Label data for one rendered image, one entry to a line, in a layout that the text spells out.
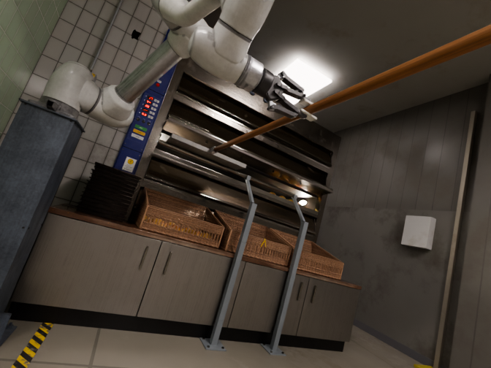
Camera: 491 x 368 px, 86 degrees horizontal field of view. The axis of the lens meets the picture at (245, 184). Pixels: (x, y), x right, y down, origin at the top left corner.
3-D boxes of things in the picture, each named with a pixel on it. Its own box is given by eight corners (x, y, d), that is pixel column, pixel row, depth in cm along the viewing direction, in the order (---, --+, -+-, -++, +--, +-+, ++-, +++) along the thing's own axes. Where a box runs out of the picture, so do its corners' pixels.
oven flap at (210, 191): (144, 177, 207) (151, 156, 216) (312, 235, 281) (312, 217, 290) (145, 175, 203) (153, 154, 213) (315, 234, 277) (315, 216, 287)
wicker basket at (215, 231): (131, 220, 201) (143, 186, 206) (198, 238, 226) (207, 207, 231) (137, 228, 159) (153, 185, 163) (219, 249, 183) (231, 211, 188)
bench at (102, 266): (31, 286, 174) (66, 202, 184) (305, 326, 274) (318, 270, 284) (-3, 324, 124) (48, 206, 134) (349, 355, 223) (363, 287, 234)
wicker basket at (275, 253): (204, 239, 227) (213, 209, 231) (259, 254, 249) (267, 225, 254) (223, 250, 183) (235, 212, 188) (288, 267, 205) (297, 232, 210)
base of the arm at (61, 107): (22, 97, 107) (28, 85, 108) (39, 113, 127) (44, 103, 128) (71, 116, 114) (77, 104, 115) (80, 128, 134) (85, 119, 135)
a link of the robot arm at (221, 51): (233, 91, 74) (258, 46, 68) (180, 62, 68) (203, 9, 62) (229, 79, 83) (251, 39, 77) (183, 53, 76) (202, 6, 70)
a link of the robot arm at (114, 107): (82, 98, 140) (119, 118, 157) (80, 120, 132) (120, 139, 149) (187, -7, 112) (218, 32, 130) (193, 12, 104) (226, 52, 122)
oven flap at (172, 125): (167, 119, 203) (162, 129, 219) (332, 193, 276) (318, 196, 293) (169, 116, 203) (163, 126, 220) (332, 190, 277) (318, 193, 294)
